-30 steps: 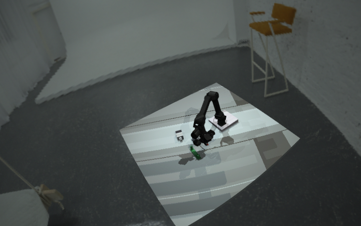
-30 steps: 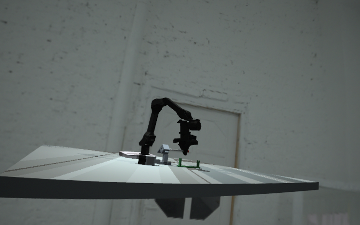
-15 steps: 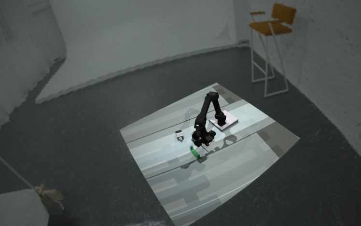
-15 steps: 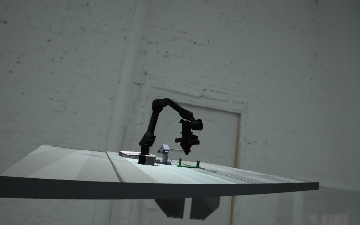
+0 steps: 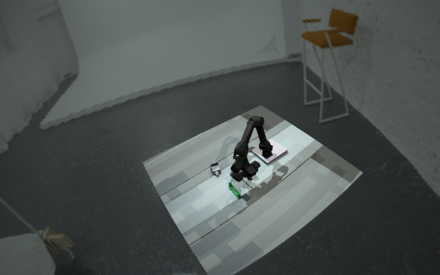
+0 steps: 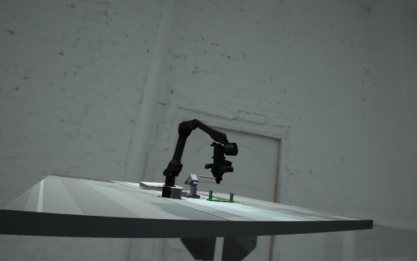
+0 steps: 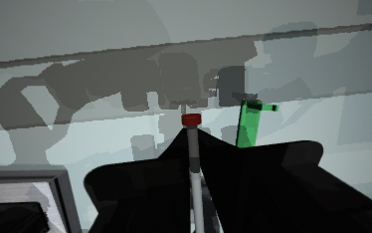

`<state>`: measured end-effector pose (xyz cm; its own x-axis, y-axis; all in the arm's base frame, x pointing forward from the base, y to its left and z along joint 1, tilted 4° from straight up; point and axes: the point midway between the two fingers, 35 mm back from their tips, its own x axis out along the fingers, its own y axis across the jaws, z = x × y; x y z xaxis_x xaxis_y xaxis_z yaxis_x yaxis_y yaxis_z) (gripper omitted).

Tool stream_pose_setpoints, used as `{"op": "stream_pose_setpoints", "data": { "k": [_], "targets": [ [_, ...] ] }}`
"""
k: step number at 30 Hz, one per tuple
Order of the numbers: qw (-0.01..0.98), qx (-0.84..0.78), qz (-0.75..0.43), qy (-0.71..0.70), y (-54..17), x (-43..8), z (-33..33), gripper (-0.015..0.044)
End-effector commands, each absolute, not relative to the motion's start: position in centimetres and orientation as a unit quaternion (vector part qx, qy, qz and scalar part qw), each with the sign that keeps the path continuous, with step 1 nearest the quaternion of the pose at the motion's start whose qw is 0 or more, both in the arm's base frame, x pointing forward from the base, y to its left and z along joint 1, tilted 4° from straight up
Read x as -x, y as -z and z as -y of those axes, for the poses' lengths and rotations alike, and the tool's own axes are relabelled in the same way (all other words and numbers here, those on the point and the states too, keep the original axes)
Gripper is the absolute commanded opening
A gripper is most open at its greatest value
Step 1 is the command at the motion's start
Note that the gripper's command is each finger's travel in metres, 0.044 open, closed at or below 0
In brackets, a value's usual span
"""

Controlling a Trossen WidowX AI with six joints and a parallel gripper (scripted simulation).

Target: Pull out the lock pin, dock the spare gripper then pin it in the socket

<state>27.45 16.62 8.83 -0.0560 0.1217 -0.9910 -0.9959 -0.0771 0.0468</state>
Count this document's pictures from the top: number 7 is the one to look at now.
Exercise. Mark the grey tapered pin with red cap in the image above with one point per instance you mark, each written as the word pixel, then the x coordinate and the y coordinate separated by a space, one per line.
pixel 191 121

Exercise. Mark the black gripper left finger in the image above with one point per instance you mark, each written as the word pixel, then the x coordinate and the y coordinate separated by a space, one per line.
pixel 166 175

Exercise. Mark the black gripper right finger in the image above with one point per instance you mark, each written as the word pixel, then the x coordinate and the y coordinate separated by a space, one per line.
pixel 228 169

